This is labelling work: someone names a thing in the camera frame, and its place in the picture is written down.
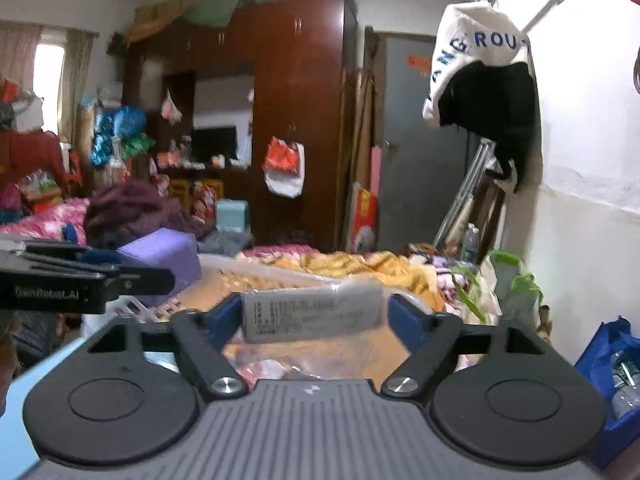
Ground red white plastic bag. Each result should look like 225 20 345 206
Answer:
262 136 306 198

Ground blue plastic bags stack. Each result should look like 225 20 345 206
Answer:
91 106 155 167

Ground pink floral bedspread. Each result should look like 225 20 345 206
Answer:
1 198 89 245

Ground dark purple clothes pile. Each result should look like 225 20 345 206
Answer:
84 179 215 249

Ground black television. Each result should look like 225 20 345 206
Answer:
191 126 238 165

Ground white tote bag blue letters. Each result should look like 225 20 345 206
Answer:
422 0 534 127

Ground black hanging garment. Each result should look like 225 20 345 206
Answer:
438 61 537 183

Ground dark red wooden wardrobe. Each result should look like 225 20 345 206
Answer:
122 0 357 252

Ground yellow orange blanket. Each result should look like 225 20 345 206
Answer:
236 245 446 312

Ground beige window curtain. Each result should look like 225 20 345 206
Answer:
0 21 42 91

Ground green and white bag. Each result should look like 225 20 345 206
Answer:
451 249 547 326

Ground clear plastic laundry basket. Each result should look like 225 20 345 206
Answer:
106 252 352 326

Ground light blue box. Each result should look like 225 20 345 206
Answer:
216 198 250 232

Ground grey metal door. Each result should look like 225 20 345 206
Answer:
372 32 480 254

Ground purple tissue box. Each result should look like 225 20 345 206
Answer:
117 228 202 307

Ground red snack bag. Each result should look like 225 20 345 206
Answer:
228 347 354 389

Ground blue shopping bag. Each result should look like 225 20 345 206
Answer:
575 316 639 468

